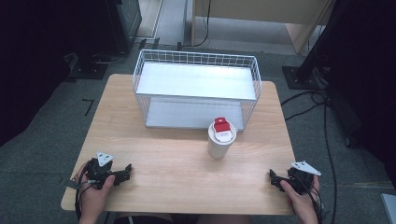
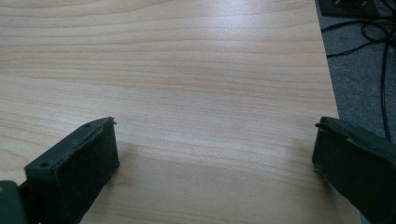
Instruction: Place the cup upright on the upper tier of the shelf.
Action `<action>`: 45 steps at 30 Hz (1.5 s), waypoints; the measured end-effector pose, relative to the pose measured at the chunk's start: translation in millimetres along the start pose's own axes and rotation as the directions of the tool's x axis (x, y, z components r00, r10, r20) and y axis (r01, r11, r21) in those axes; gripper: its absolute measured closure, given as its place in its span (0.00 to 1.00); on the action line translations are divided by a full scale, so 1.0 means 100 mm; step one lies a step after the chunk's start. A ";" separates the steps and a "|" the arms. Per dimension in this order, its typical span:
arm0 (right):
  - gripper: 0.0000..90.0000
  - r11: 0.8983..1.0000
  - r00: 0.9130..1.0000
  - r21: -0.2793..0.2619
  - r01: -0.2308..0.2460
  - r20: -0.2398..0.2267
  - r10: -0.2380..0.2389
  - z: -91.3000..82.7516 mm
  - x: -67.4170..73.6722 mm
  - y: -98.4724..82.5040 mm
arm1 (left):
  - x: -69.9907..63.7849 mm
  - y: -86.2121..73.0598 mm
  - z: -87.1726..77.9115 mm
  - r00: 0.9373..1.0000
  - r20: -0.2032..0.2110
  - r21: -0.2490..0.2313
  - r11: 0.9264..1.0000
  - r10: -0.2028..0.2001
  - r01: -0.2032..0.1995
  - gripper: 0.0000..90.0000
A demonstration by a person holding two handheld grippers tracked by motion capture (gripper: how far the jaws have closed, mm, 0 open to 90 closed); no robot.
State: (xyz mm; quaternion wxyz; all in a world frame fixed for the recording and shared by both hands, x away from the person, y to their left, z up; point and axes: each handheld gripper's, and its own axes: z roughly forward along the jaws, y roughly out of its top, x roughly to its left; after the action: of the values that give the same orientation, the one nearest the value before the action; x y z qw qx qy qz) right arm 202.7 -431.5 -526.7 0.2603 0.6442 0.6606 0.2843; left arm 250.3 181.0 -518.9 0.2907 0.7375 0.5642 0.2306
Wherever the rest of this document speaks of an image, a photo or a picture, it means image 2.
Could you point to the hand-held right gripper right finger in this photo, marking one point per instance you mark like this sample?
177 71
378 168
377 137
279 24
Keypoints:
358 168

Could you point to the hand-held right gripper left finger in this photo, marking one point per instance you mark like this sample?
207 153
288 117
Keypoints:
77 168

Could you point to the black stand base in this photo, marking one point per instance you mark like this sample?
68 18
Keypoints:
348 6

